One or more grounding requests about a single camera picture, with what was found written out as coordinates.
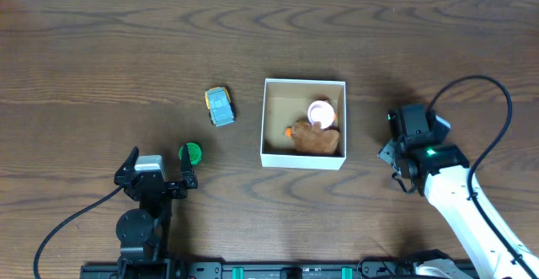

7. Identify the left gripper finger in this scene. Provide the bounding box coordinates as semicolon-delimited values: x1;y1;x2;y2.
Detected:
118;146;139;177
180;144;195;181

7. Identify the pink duck toy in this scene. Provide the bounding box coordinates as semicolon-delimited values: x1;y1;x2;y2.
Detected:
307;100;337;129

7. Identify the brown plush toy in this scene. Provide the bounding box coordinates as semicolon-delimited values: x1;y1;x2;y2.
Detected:
285;121;340;155

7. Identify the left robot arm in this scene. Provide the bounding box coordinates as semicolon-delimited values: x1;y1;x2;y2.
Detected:
114;145;198;279

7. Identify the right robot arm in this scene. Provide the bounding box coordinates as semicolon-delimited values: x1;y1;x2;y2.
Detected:
378;105;538;278

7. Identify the green round toy disc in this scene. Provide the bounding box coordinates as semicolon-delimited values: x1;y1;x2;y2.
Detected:
178;142;203;165

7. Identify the yellow grey toy car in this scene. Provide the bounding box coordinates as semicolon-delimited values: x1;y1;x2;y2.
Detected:
205;87;236;126

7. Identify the white cardboard box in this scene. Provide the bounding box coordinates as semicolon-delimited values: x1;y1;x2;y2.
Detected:
260;78;347;170

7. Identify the left black cable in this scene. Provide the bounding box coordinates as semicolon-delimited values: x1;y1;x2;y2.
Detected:
33;185;124;279

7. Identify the black cable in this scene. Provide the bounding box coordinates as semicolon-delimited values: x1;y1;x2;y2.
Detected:
425;74;539;279
33;185;124;279

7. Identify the right black cable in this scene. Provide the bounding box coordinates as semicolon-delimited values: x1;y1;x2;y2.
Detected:
425;74;539;279

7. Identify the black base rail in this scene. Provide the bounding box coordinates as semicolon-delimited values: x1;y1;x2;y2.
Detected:
79;249;481;279

